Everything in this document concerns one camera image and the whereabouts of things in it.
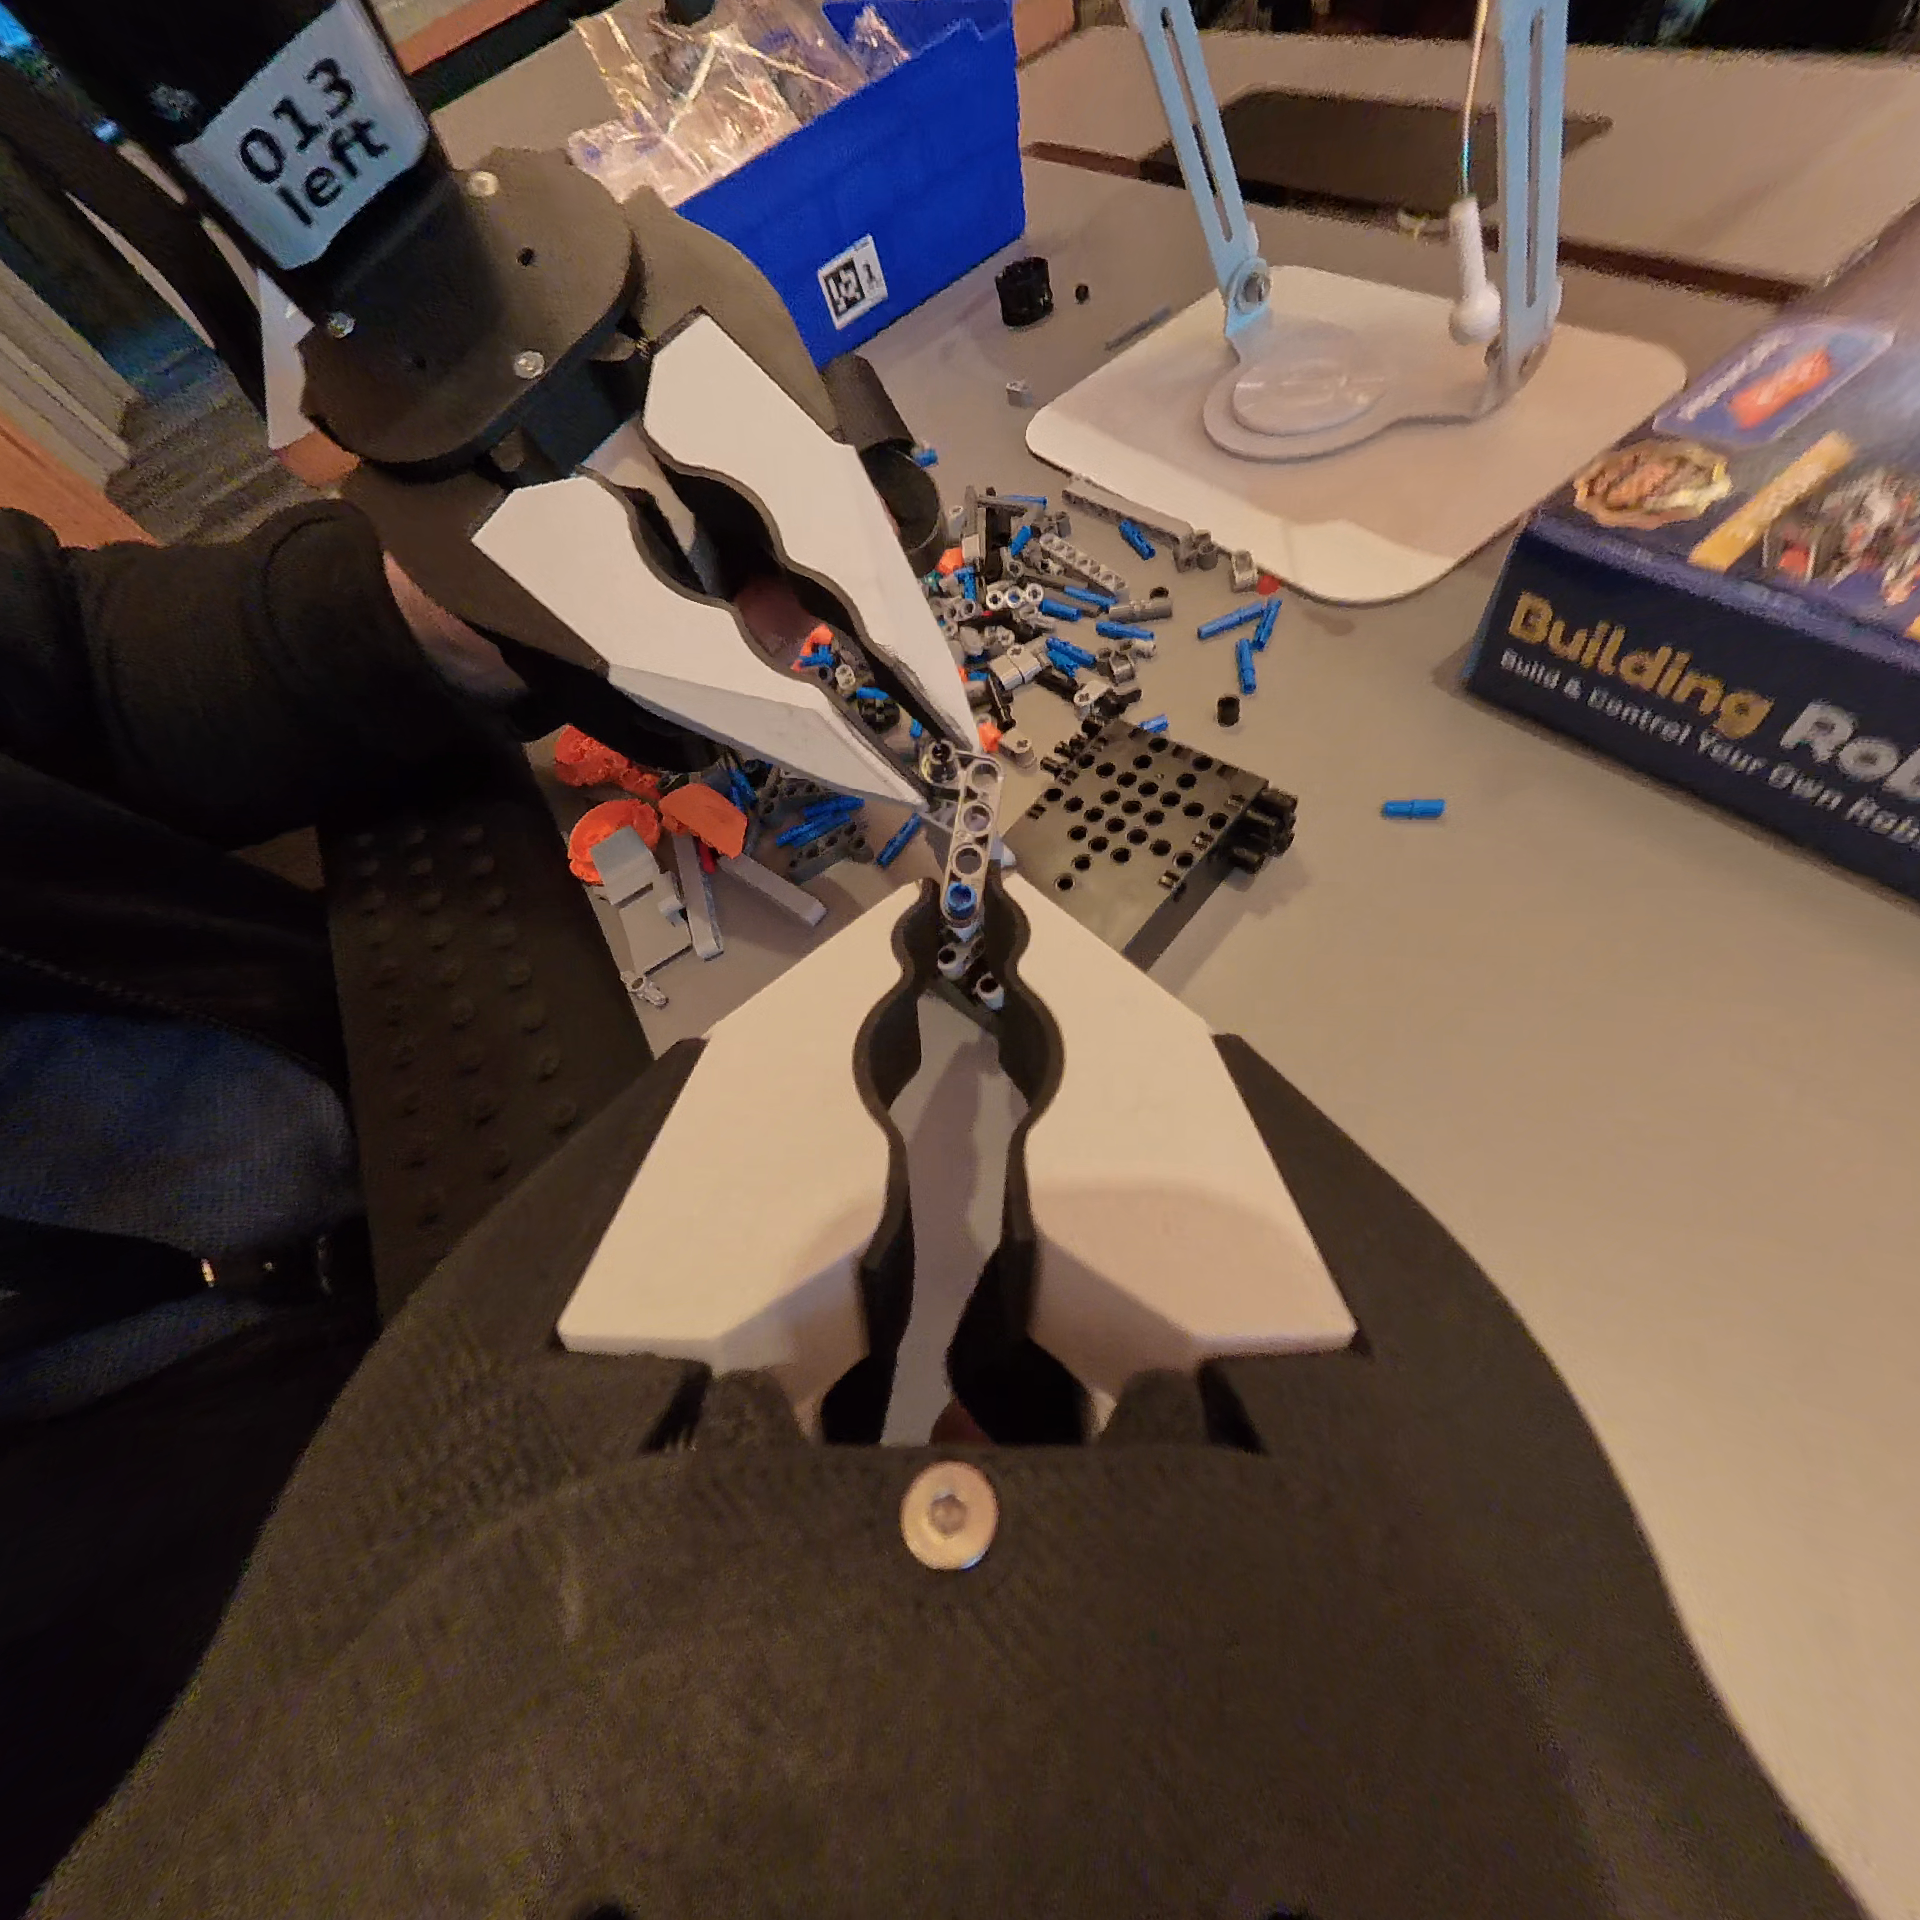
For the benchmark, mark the clear plastic parts bag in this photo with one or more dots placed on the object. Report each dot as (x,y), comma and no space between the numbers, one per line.
(690,104)

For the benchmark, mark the pile of building pieces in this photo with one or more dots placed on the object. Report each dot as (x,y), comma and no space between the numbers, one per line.
(615,823)

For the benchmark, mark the blue robot kit box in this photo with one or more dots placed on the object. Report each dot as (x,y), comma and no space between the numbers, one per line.
(1651,707)

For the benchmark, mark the grey beam piece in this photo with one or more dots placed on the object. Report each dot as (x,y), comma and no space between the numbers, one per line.
(973,823)

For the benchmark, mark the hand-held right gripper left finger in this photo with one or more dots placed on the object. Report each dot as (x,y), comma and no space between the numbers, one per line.
(722,1186)

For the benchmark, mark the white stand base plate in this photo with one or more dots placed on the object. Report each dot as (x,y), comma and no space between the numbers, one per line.
(1574,451)

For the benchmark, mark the blue connector pin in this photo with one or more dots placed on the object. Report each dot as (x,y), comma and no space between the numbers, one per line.
(1413,808)

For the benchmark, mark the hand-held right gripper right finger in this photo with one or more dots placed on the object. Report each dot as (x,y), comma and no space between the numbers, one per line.
(1186,1186)

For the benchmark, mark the person's left forearm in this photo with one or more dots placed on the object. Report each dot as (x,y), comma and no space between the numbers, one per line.
(224,674)

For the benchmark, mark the metal stand bracket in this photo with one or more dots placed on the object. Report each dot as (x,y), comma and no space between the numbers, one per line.
(1201,165)
(1537,152)

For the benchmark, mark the person's blue jeans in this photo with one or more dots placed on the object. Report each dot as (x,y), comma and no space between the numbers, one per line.
(151,1127)

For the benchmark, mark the grey axle rod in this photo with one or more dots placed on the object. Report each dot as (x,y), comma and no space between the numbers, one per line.
(1139,328)

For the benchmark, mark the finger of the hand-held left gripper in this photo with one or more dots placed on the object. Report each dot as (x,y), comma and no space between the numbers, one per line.
(779,467)
(599,572)

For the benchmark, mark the black wheel hub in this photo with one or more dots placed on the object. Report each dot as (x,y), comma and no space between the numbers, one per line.
(1024,290)

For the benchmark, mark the blue storage bin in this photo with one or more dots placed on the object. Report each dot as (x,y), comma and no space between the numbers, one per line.
(900,179)

